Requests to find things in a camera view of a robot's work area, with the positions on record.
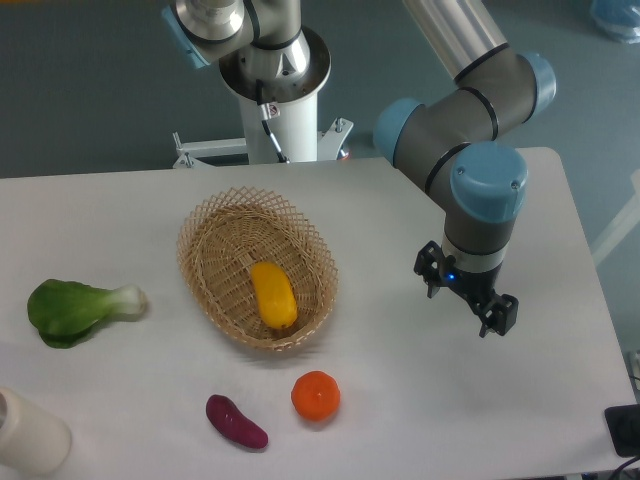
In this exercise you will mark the purple sweet potato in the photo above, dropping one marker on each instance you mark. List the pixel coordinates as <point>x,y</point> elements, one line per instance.
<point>233,425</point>

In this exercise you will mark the blue bag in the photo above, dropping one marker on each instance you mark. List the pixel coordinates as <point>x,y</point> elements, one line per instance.
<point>617,18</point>

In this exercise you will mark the woven wicker basket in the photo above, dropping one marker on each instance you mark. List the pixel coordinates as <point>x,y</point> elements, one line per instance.
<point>225,235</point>

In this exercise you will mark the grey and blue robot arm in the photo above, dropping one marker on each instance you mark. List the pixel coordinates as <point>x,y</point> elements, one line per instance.
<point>450,149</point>

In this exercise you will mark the white frame bar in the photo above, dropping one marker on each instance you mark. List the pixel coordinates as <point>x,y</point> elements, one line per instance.
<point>619,227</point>

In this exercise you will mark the cream white bottle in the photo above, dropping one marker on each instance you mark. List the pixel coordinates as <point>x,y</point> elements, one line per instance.
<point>33,440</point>

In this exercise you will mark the green bok choy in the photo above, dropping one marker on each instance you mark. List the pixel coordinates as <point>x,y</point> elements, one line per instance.
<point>65,312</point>

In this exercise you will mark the yellow mango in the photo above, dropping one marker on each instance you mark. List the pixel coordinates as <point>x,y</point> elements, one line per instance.
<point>276,302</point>

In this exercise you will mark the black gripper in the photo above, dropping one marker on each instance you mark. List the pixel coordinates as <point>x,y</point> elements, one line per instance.
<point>497,313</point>

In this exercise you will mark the black device at edge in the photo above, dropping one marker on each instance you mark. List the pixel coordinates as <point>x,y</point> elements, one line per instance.
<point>623,426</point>

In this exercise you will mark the orange tangerine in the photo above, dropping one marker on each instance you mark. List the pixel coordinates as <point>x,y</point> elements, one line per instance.
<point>316,396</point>

